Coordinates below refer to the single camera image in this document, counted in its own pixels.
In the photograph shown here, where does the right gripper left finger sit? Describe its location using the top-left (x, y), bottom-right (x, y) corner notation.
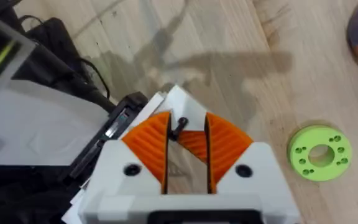
top-left (78, 111), bottom-right (171, 218)

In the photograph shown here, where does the green disc with holes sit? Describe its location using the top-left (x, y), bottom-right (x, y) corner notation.
top-left (287, 124), bottom-right (353, 182)

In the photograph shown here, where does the black cable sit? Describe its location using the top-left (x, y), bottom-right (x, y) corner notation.
top-left (78, 57), bottom-right (111, 101)

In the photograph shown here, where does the black screw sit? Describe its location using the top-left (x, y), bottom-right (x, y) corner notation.
top-left (168, 116), bottom-right (190, 141)

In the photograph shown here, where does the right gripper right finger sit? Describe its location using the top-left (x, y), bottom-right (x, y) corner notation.
top-left (204, 111), bottom-right (301, 220)

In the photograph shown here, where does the flat upright wrist plate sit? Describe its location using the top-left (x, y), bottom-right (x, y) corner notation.
top-left (0, 79), bottom-right (111, 166)

